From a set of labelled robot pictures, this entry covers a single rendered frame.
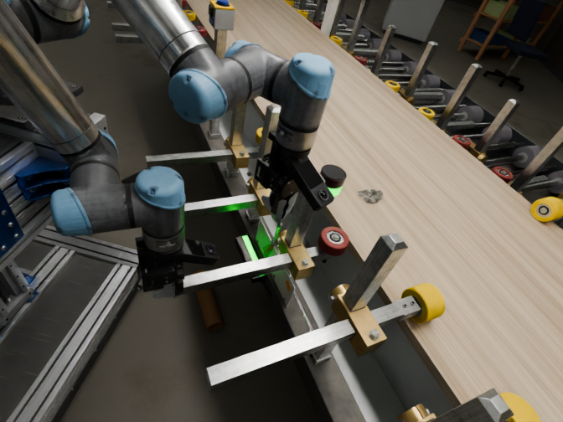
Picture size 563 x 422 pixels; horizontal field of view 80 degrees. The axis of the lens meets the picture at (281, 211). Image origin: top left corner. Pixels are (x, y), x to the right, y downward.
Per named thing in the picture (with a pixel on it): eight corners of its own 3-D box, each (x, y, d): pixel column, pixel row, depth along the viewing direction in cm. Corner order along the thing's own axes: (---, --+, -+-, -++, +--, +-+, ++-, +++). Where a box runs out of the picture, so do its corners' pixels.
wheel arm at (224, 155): (147, 171, 110) (147, 161, 107) (146, 165, 112) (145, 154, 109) (269, 159, 128) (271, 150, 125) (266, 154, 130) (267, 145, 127)
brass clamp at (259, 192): (258, 217, 104) (260, 205, 100) (244, 188, 112) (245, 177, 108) (276, 213, 106) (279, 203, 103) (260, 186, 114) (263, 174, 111)
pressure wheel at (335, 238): (318, 275, 94) (330, 249, 86) (306, 253, 99) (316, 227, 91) (342, 269, 97) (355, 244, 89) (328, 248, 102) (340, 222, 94)
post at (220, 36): (209, 139, 146) (216, 28, 115) (207, 132, 149) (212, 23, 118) (219, 138, 148) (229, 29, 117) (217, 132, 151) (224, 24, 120)
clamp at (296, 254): (294, 280, 88) (298, 270, 85) (275, 242, 96) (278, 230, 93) (312, 275, 91) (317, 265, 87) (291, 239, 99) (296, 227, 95)
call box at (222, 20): (214, 32, 114) (215, 6, 109) (208, 24, 118) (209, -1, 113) (233, 33, 117) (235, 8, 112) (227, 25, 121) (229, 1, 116)
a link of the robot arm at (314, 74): (302, 45, 57) (347, 64, 55) (289, 104, 65) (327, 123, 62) (278, 54, 52) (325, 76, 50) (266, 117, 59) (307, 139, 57)
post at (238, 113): (227, 185, 134) (241, 65, 101) (224, 179, 136) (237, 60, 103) (235, 184, 135) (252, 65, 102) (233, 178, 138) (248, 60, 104)
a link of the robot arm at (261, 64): (208, 43, 54) (264, 70, 51) (250, 33, 61) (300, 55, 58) (205, 90, 59) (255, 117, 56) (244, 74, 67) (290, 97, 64)
